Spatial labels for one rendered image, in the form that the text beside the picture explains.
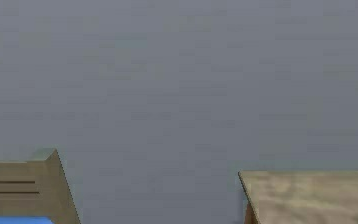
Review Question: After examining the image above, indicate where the light brown wooden table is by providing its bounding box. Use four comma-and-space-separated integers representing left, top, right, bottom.
237, 170, 358, 224

